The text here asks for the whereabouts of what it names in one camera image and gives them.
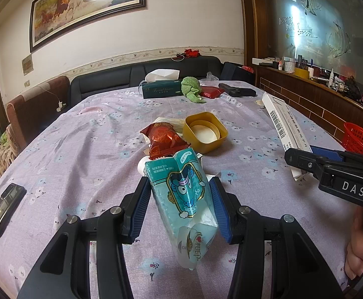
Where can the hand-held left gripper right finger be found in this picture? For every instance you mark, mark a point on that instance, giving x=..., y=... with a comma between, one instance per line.
x=220, y=211

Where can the framed horse painting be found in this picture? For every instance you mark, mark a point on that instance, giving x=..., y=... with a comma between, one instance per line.
x=84, y=6

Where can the small wall plaque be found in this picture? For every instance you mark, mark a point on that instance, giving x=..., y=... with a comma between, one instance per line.
x=27, y=64

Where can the green towel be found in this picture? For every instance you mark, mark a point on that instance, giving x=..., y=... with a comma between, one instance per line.
x=190, y=87

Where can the person's right hand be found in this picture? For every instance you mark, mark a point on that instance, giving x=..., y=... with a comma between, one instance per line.
x=355, y=255

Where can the dark green tissue box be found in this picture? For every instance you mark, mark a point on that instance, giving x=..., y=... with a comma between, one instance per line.
x=159, y=89

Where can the red cloth bundle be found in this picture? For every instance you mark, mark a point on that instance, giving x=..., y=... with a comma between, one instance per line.
x=191, y=53

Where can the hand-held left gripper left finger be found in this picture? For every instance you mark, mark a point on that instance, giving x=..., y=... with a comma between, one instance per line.
x=139, y=205

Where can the red plastic basket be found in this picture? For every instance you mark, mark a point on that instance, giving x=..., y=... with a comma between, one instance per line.
x=362, y=140

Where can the black leather sofa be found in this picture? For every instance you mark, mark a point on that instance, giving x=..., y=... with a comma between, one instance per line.
x=106, y=81

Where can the teal tissue packet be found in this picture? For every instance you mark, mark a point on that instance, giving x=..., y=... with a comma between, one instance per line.
x=175, y=193

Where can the white medicine box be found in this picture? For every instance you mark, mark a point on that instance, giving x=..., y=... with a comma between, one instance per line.
x=281, y=115

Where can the frosted glass partition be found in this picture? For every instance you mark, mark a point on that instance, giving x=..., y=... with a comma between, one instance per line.
x=318, y=15

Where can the black shopping bag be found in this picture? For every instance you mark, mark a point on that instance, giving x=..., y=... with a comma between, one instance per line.
x=234, y=71

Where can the wooden counter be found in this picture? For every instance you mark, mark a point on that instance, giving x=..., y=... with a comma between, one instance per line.
x=309, y=99

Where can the white flat box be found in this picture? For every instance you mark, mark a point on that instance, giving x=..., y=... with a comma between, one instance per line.
x=262, y=60

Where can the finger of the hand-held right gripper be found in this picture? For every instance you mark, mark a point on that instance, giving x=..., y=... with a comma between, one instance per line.
x=306, y=162
x=326, y=153

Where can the black handbag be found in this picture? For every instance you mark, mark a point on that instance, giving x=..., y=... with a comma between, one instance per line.
x=352, y=87

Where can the red snack packet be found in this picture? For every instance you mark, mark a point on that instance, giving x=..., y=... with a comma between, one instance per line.
x=164, y=140

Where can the black remote control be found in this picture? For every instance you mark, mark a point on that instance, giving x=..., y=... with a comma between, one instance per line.
x=0, y=211

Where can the brown armchair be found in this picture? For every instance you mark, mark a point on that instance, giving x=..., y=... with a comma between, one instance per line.
x=35, y=109

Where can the white dropper bottle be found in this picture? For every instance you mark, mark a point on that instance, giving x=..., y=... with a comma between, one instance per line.
x=332, y=79

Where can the small white cup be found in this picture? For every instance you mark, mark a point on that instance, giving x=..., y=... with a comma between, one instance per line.
x=260, y=103

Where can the red pouch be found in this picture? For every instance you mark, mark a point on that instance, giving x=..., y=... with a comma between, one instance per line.
x=212, y=91

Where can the cream snack wrapper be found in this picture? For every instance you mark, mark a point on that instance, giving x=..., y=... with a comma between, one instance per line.
x=169, y=120

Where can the clear plastic bag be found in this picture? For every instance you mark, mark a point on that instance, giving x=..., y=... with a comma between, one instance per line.
x=212, y=76

